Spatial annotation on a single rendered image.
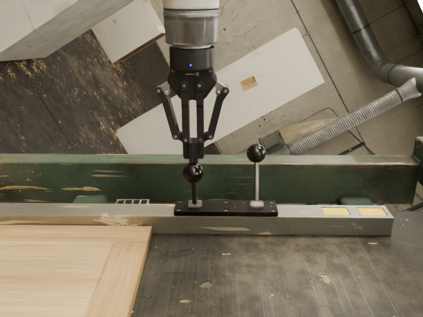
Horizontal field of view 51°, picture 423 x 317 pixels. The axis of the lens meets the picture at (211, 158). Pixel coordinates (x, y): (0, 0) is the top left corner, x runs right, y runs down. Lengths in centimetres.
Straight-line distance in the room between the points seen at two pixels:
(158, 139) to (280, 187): 346
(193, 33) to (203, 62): 5
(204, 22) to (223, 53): 800
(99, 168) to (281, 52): 336
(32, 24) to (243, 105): 211
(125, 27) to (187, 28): 499
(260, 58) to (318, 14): 458
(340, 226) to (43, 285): 54
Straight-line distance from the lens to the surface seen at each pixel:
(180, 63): 73
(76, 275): 77
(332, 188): 113
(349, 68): 890
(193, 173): 77
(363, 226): 91
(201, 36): 71
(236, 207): 86
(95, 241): 84
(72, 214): 90
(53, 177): 115
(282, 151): 621
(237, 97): 433
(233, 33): 871
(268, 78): 431
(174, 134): 79
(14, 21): 321
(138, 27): 565
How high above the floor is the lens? 164
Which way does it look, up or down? 12 degrees down
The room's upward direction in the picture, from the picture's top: 62 degrees clockwise
